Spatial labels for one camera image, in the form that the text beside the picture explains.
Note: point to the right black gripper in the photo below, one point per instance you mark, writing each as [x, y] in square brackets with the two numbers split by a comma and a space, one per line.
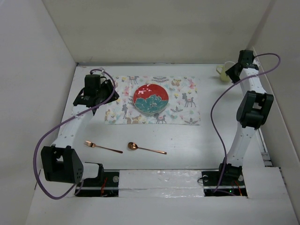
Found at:
[230, 71]

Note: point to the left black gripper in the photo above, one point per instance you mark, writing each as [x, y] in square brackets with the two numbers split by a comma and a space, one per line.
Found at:
[106, 85]

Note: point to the pale yellow mug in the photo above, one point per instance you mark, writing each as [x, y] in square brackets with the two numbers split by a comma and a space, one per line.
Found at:
[221, 70]

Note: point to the red and teal plate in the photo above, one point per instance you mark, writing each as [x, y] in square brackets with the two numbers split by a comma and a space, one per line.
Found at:
[150, 98]

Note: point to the animal print cloth placemat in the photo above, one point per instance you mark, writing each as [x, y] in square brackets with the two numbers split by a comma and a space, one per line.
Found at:
[182, 108]

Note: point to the copper spoon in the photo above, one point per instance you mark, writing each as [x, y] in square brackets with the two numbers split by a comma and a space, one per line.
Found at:
[134, 146]

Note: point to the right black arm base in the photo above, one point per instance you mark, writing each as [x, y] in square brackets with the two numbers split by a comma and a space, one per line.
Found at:
[218, 182]

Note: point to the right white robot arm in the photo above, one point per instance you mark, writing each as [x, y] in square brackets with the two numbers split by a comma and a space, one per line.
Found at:
[251, 114]

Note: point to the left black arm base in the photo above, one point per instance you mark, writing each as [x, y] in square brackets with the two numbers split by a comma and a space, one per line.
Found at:
[106, 184]

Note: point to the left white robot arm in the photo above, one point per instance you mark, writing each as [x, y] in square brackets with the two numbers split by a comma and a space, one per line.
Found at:
[60, 160]

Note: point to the copper fork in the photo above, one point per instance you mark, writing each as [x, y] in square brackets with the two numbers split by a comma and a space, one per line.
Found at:
[93, 145]

